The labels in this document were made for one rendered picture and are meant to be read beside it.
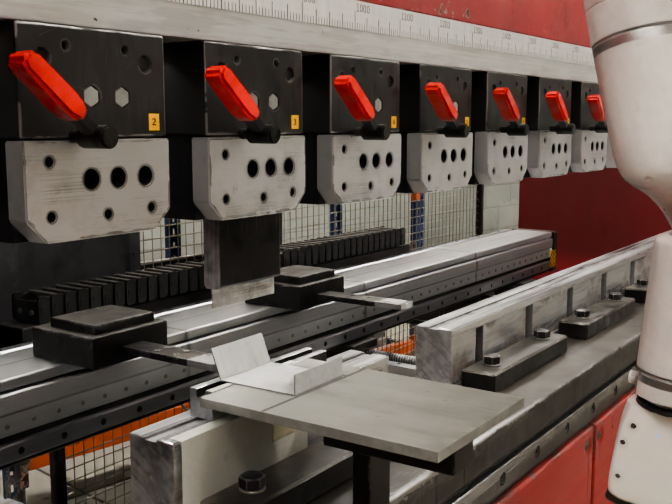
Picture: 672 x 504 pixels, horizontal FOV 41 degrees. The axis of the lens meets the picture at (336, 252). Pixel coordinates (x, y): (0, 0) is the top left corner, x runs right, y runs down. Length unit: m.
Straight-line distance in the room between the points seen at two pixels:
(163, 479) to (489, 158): 0.71
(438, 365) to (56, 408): 0.55
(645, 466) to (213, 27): 0.58
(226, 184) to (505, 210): 8.46
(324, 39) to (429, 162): 0.27
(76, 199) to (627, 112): 0.50
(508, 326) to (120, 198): 0.89
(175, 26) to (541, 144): 0.85
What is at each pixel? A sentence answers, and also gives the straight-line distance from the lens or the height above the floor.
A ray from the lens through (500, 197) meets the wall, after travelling 9.17.
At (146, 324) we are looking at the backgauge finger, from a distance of 1.12.
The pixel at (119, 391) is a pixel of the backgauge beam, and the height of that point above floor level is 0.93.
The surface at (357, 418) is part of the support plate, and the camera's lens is 0.83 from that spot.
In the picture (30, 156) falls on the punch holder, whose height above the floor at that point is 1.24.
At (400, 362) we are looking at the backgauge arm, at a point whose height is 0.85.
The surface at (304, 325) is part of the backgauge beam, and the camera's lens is 1.46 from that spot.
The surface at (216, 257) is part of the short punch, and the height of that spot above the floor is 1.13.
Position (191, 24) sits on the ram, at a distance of 0.83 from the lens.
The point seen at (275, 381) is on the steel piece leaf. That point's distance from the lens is 0.94.
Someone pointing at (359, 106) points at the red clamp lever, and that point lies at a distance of 0.98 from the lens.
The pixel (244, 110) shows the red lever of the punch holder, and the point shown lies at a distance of 0.82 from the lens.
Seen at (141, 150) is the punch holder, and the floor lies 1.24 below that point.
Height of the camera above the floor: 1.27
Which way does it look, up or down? 8 degrees down
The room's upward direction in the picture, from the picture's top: straight up
